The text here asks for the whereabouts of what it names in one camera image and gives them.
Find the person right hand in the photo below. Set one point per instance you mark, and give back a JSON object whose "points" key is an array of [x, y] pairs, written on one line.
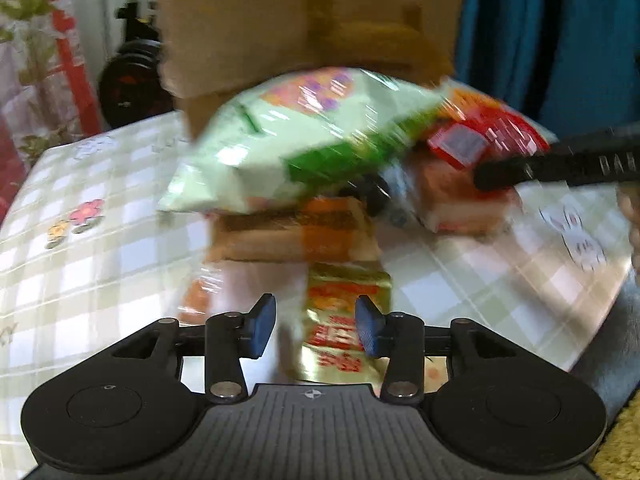
{"points": [[628, 199]]}

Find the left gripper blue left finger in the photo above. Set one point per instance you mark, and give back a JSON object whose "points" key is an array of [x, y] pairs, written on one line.
{"points": [[229, 338]]}

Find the red printed backdrop banner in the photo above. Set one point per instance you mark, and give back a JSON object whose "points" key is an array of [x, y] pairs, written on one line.
{"points": [[47, 98]]}

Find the red snack packet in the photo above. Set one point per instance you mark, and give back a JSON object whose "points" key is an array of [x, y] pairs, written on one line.
{"points": [[492, 134]]}

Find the green plaid tablecloth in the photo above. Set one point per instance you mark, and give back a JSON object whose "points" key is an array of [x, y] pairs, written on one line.
{"points": [[87, 260]]}

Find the beige orange snack bar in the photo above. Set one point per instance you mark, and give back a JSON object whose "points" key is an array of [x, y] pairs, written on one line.
{"points": [[331, 230]]}

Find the yellow foil snack packet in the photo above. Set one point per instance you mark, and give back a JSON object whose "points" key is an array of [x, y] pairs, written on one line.
{"points": [[330, 351]]}

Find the brown cardboard box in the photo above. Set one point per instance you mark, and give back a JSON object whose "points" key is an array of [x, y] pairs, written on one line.
{"points": [[214, 49]]}

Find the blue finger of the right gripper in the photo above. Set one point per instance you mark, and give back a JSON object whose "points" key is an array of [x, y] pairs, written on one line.
{"points": [[610, 155]]}

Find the teal curtain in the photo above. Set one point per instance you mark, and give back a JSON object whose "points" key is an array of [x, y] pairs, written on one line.
{"points": [[571, 65]]}

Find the black exercise bike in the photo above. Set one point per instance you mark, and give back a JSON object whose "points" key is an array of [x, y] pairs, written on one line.
{"points": [[129, 86]]}

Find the green white chips bag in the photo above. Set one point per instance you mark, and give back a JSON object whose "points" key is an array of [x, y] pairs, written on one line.
{"points": [[297, 136]]}

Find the orange patterned snack bag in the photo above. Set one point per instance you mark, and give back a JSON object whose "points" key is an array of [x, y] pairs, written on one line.
{"points": [[462, 101]]}

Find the orange bread pack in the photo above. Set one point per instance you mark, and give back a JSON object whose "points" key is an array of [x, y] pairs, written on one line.
{"points": [[446, 201]]}

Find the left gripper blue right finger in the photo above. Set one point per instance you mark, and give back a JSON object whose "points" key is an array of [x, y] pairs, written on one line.
{"points": [[398, 337]]}

